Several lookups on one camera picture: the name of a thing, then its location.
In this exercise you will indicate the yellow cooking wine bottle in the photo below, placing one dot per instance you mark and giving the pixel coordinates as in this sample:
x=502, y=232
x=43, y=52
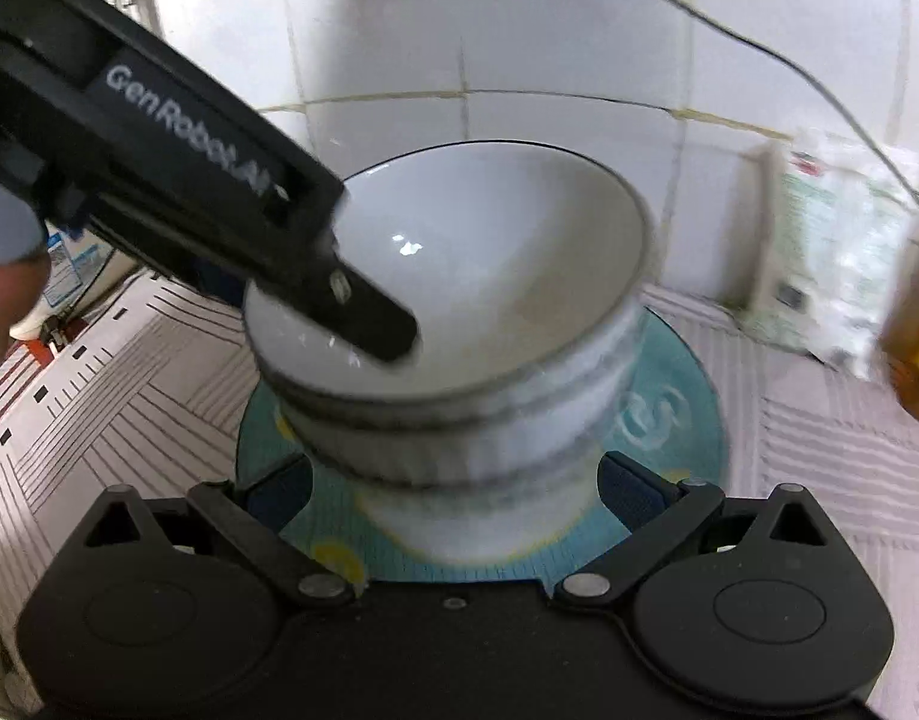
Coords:
x=900, y=340

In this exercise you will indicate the white ribbed bowl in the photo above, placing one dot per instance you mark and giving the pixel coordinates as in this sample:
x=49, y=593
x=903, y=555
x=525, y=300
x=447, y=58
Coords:
x=488, y=524
x=541, y=420
x=520, y=261

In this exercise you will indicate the white kitchen appliance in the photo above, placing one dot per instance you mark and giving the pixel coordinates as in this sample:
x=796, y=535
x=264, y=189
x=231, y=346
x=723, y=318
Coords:
x=83, y=270

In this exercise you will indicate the person left hand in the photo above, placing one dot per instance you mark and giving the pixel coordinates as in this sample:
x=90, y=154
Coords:
x=24, y=263

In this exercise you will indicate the striped white table mat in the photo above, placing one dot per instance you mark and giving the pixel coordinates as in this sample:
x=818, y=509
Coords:
x=117, y=600

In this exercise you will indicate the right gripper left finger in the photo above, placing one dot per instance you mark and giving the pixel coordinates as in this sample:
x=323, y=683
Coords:
x=250, y=522

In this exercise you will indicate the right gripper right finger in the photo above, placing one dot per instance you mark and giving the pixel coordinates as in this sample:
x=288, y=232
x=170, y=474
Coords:
x=662, y=519

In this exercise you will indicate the white salt bag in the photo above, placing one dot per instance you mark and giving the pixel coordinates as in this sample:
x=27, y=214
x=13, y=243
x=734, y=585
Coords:
x=838, y=222

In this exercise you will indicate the teal egg plate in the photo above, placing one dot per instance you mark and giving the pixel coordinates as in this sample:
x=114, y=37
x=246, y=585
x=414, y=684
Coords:
x=669, y=420

